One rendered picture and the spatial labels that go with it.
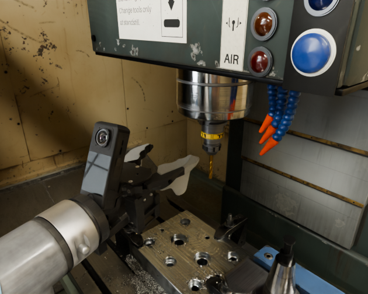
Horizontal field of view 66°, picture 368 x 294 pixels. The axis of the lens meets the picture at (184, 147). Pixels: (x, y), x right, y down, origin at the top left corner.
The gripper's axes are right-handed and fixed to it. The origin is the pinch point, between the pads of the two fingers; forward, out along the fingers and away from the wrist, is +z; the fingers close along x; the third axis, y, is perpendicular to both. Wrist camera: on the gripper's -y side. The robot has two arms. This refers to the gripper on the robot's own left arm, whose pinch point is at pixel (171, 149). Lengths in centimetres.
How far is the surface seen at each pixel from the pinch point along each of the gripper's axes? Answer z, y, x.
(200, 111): 8.2, -4.9, 1.2
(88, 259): 1, 47, -35
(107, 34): -1.8, -19.1, -10.6
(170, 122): 106, 43, -78
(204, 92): 8.4, -8.7, 2.0
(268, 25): -10.7, -20.8, 18.7
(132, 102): 81, 24, -86
